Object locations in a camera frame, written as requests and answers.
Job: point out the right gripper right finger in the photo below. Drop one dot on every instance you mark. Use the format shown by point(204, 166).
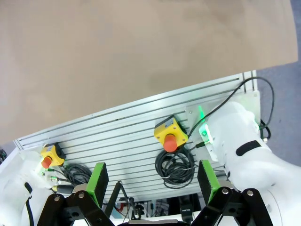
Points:
point(207, 181)

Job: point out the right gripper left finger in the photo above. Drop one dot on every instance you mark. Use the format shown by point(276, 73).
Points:
point(97, 181)

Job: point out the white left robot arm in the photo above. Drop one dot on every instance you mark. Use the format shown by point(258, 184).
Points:
point(14, 183)

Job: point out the black tripod leg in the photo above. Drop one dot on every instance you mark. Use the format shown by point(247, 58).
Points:
point(114, 195)

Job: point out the black labelled control box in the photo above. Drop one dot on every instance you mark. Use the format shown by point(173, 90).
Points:
point(185, 207)

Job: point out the yellow emergency stop box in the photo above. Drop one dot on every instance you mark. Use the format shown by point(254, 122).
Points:
point(174, 131)
point(53, 154)

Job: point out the aluminium profile base frame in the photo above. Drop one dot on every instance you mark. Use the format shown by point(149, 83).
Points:
point(117, 141)

